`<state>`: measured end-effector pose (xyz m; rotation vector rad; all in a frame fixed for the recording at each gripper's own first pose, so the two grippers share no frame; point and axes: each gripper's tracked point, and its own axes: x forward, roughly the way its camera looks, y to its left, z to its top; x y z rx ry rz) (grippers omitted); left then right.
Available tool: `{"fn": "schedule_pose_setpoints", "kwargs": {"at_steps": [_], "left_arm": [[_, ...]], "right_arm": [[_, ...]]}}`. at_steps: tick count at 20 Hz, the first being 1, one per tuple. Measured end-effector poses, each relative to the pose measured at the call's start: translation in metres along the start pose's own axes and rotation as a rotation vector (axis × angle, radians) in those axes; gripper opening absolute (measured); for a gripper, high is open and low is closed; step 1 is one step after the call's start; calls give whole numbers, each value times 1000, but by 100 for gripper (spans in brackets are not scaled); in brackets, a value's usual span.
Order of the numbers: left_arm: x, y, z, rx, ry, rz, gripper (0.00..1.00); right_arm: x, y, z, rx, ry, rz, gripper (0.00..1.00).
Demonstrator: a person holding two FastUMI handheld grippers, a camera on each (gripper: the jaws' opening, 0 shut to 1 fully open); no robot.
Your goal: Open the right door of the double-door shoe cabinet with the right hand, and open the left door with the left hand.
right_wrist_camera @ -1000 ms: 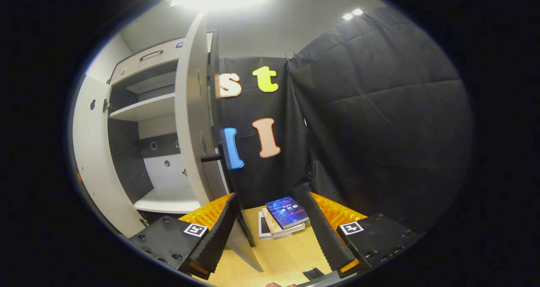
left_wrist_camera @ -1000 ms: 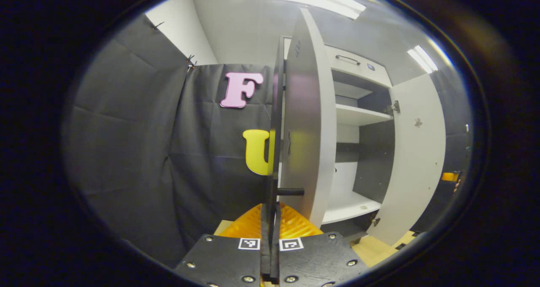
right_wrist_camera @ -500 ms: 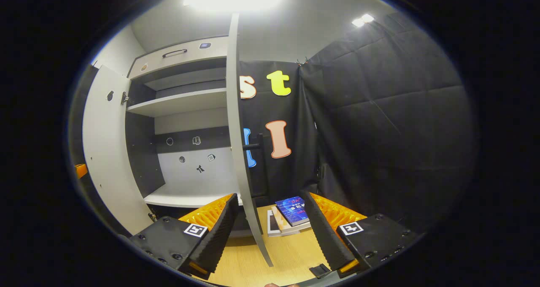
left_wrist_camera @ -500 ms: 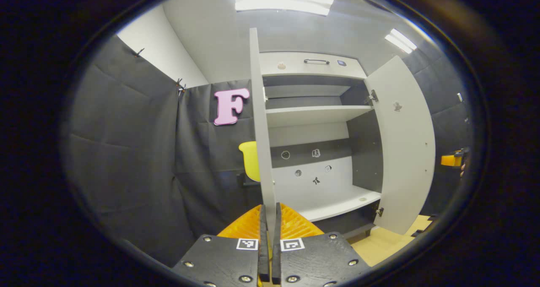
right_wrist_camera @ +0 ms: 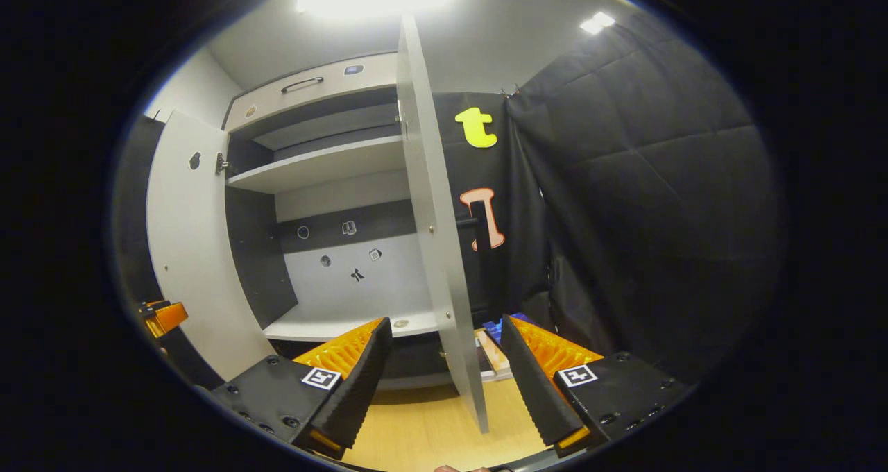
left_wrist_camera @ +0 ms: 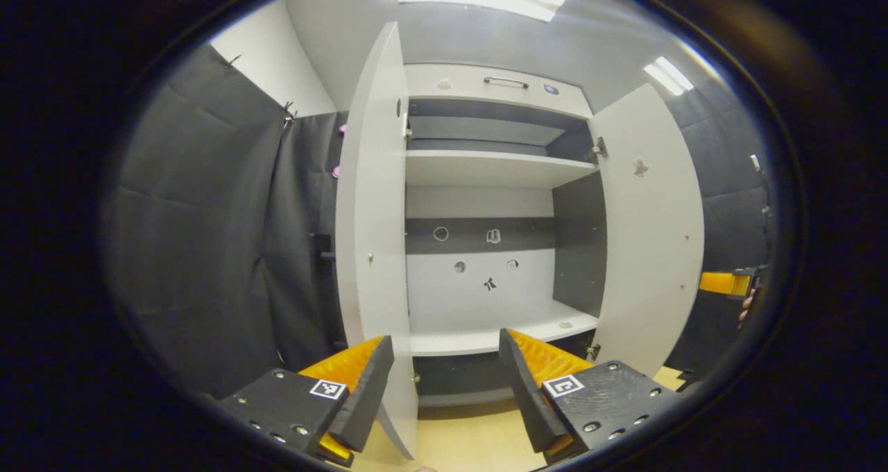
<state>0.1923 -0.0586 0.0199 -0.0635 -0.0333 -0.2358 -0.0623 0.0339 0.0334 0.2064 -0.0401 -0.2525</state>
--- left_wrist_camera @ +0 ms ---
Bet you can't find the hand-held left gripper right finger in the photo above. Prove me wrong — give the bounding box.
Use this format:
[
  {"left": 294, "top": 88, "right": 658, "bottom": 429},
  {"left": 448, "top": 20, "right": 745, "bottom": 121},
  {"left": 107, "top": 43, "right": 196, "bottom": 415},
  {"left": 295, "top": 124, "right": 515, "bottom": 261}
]
[{"left": 498, "top": 328, "right": 684, "bottom": 466}]

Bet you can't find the small ceiling light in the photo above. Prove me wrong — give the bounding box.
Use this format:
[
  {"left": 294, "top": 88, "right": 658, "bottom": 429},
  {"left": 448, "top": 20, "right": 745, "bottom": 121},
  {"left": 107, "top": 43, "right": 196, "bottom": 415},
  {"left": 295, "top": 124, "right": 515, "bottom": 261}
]
[{"left": 643, "top": 56, "right": 695, "bottom": 96}]

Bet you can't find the grey double-door shoe cabinet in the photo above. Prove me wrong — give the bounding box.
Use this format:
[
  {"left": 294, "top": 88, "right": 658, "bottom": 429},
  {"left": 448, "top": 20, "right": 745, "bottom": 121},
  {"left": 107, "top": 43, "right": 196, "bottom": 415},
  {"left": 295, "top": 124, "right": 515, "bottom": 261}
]
[{"left": 399, "top": 62, "right": 611, "bottom": 409}]

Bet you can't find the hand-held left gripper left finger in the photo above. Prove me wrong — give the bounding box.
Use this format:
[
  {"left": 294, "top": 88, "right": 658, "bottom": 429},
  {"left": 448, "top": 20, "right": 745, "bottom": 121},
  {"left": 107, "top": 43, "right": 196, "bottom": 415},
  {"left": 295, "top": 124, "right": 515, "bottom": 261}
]
[{"left": 219, "top": 335, "right": 395, "bottom": 467}]

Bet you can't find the grey cabinet door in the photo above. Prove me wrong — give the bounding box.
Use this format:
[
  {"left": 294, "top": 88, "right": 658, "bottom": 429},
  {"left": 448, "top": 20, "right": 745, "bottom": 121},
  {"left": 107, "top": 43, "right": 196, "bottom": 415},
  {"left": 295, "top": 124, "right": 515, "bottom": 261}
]
[
  {"left": 334, "top": 21, "right": 420, "bottom": 460},
  {"left": 588, "top": 83, "right": 706, "bottom": 379}
]

